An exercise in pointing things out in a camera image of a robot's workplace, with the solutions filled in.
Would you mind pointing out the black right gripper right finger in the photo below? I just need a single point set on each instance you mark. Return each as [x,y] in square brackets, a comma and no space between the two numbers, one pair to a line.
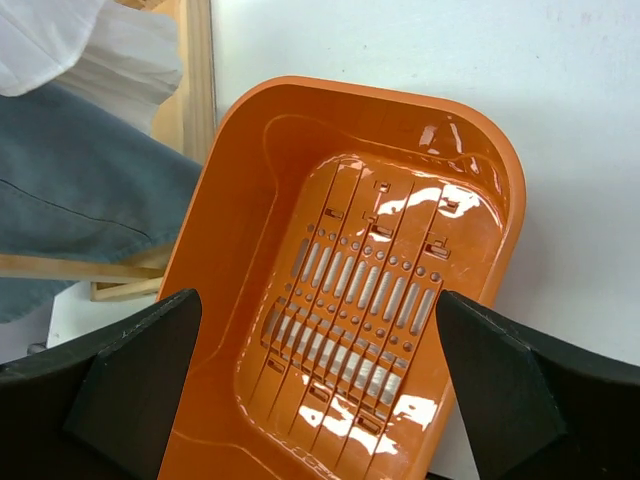
[534,406]

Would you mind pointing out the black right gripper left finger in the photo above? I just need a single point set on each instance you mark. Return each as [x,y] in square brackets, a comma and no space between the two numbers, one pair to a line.
[100,406]

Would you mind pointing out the white pleated skirt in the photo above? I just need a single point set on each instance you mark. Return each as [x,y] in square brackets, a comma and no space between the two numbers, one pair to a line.
[122,59]

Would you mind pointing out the wooden clothes rack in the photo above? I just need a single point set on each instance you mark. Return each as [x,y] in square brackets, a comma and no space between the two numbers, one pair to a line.
[185,122]

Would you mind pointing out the orange plastic basket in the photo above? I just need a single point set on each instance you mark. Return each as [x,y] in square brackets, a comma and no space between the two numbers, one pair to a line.
[328,219]

